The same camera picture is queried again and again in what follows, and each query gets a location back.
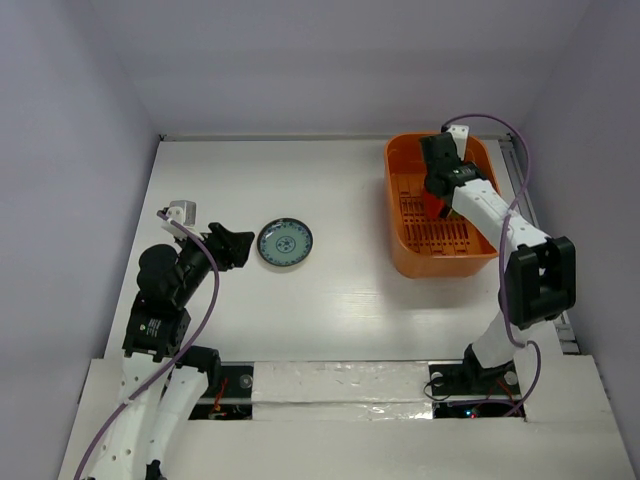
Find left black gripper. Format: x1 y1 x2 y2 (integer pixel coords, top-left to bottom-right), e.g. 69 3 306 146
174 220 253 302

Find orange plate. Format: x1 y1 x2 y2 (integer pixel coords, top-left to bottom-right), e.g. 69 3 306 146
423 191 449 219

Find blue patterned plate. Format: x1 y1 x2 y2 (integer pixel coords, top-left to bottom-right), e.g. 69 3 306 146
256 217 314 273

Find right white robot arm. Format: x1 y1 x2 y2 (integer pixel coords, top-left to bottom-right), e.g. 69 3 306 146
419 125 576 397

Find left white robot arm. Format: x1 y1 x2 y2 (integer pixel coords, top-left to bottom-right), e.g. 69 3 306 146
74 220 255 479

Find orange plastic dish rack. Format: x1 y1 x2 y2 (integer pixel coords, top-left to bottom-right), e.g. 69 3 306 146
385 132 498 279

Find silver foil strip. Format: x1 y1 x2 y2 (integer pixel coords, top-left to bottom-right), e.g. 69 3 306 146
251 361 433 422

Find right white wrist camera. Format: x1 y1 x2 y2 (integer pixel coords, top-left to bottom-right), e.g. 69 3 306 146
441 124 469 161

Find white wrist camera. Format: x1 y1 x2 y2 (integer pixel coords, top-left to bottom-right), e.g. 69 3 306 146
161 200 197 232
441 124 469 161

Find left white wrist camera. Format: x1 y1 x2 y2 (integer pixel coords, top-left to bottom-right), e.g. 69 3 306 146
161 200 197 232

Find aluminium rail right side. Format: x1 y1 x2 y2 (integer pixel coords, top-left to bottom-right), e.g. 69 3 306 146
499 135 580 354

